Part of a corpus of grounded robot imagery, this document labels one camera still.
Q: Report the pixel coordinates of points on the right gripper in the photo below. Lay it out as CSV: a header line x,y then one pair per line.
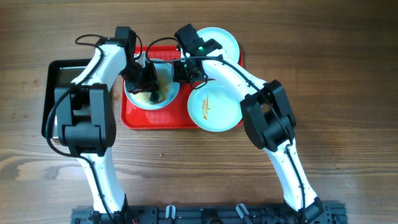
x,y
178,76

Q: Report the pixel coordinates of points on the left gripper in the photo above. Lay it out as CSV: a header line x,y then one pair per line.
x,y
147,85

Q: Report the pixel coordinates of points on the green yellow sponge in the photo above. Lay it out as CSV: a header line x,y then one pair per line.
x,y
156,97

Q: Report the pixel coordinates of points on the white plate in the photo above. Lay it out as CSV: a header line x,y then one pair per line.
x,y
213,108
223,37
168,90

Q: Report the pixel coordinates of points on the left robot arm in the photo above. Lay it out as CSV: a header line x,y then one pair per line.
x,y
111,56

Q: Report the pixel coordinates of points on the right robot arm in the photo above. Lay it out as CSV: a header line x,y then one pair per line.
x,y
268,118

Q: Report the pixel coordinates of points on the red plastic tray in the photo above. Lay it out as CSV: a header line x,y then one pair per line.
x,y
173,116

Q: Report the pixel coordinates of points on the black water basin tray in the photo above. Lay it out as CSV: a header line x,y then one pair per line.
x,y
51,81

